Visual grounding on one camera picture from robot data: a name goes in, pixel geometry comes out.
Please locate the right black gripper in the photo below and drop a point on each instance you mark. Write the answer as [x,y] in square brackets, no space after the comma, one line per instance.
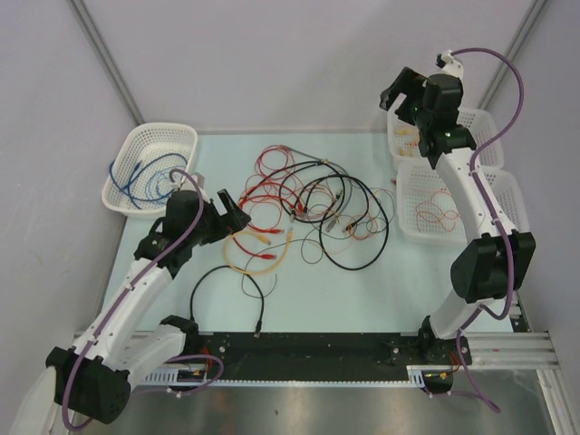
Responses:
[407,83]

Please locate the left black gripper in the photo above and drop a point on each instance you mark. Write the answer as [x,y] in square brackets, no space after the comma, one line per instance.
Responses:
[233,221]

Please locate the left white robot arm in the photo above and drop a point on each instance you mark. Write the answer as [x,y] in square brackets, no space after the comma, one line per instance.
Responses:
[97,373]

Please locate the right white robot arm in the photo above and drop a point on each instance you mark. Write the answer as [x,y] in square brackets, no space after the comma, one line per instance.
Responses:
[492,266]

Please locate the left white basket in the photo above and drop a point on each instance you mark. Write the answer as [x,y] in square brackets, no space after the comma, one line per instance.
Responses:
[138,183]

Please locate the near right white basket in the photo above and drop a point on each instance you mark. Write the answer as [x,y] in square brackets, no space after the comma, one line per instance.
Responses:
[427,213]

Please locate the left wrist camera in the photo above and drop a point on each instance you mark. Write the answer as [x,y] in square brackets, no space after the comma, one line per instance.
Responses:
[182,180]

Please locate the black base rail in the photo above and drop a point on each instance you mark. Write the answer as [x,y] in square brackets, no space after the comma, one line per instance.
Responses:
[321,357]

